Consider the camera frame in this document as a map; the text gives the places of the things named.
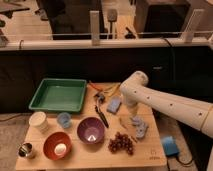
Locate blue sponge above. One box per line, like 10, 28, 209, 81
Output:
106, 97, 121, 114

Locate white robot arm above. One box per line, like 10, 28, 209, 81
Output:
120, 71, 213, 138

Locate green plastic tray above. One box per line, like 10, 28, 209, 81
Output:
29, 78, 87, 113

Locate small metal clip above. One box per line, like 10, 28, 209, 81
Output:
94, 92, 106, 103

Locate purple bowl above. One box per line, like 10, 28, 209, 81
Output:
77, 117, 105, 144

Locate blue crumpled cloth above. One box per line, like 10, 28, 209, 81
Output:
131, 116, 148, 139

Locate light blue small cup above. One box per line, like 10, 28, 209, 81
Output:
57, 112, 71, 128

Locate bunch of red grapes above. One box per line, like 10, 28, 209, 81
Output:
108, 132, 134, 155

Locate white paper cup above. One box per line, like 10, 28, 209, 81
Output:
29, 111, 48, 132

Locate red bowl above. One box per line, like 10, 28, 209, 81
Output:
43, 132, 72, 160

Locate white egg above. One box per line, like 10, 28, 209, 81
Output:
54, 143, 66, 155

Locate blue box on floor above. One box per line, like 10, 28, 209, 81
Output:
161, 136, 179, 157

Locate metal cup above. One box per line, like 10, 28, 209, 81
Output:
18, 143, 35, 159

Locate yellow handled tool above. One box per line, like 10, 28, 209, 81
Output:
104, 83, 120, 97

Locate orange handled pliers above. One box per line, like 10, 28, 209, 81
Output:
89, 81, 103, 92

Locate left white post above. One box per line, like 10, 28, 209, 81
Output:
90, 11, 100, 46

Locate white post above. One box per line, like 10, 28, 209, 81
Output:
90, 11, 100, 46
181, 9, 204, 43

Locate white horizontal rail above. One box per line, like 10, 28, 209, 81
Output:
0, 37, 213, 51

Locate right white post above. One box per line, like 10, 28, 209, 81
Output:
181, 9, 204, 43

